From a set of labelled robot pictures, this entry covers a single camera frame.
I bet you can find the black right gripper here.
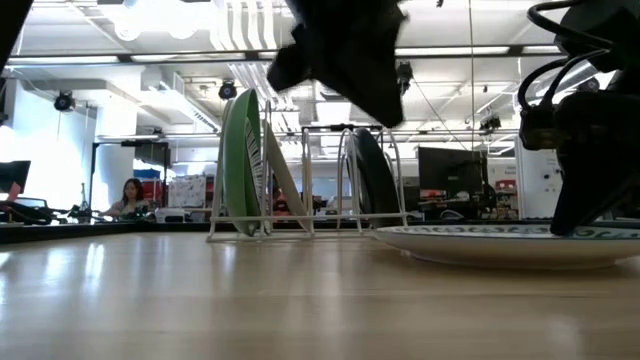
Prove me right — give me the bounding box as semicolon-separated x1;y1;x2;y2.
518;87;640;238

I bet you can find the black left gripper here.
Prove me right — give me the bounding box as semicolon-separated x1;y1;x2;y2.
266;0;409;129

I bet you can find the blue orange floral plate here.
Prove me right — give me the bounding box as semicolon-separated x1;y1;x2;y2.
372;223;640;272

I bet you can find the dark teal plate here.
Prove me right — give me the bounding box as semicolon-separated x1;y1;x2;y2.
347;127;404;230

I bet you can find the yellow patterned plate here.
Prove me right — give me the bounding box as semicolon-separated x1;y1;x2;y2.
263;121;312;235

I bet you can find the black white striped plate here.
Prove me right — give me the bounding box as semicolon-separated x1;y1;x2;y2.
244;118;274;236

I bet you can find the plain green plate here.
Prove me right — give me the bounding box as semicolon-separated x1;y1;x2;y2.
221;88;264;238

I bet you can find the black ceiling spotlight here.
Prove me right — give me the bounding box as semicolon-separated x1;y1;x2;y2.
479;113;503;134
53;89;76;113
217;78;239;102
396;60;415;97

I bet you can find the person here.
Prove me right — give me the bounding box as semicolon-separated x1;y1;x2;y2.
102;177;152;220
271;185;292;217

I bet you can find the wide black monitor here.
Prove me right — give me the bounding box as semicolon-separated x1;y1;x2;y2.
417;145;489;201

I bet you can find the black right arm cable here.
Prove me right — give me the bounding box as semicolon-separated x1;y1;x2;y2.
516;0;616;114

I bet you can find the white wire dish rack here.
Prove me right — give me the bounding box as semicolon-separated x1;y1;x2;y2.
206;88;412;244

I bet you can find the black aluminium table frame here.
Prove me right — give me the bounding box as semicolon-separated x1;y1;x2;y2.
0;217;640;246

